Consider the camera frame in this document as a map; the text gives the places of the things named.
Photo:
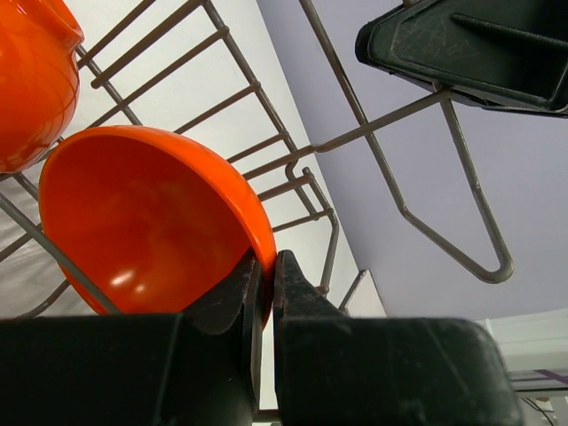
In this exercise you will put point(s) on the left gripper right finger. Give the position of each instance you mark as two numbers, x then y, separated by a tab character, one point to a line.
331	369

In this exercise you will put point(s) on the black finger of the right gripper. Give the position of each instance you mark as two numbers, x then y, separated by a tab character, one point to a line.
498	55

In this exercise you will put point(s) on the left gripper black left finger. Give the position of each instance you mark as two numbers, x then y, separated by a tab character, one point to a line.
197	367

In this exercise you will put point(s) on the orange bowl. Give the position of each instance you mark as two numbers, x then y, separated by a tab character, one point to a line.
152	218
39	78

